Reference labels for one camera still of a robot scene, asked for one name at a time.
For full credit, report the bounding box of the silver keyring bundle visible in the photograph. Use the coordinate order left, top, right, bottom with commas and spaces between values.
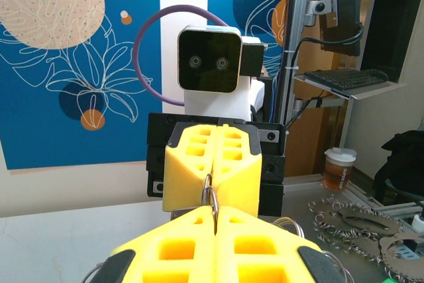
81, 172, 352, 283

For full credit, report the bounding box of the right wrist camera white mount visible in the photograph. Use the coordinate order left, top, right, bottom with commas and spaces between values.
178, 25, 266, 121

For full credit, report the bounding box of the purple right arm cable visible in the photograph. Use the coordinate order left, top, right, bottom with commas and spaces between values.
133, 4, 230, 107

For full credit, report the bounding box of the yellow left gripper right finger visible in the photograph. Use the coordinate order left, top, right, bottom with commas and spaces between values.
215, 205, 347, 283

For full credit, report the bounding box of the black bag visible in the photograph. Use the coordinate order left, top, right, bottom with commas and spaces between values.
373, 130, 424, 208

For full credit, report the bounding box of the plastic cup with brown drink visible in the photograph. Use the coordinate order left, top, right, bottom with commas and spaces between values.
323, 146, 358, 192

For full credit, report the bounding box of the black keyboard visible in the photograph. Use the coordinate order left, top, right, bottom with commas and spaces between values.
303, 68, 389, 91

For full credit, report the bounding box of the aluminium frame post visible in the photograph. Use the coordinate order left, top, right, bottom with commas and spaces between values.
280, 0, 311, 123

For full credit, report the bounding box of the black monitor cable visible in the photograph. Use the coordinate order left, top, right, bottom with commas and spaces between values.
283, 24, 364, 131

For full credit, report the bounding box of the keyring pile on cardboard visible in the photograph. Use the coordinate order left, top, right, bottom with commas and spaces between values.
307, 195, 403, 264

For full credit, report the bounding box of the silver monitor mount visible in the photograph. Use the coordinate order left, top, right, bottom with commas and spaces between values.
303, 0, 334, 27

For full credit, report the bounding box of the black computer monitor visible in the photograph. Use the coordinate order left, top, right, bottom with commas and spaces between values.
316, 0, 364, 58

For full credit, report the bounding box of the grey keyboard tray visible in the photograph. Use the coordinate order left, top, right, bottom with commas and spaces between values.
292, 73, 409, 101

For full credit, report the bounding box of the cardboard gear disc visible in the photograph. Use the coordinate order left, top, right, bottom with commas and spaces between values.
377, 232, 424, 280

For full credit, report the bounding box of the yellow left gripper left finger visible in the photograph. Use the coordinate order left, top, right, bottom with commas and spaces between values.
89, 207, 217, 283

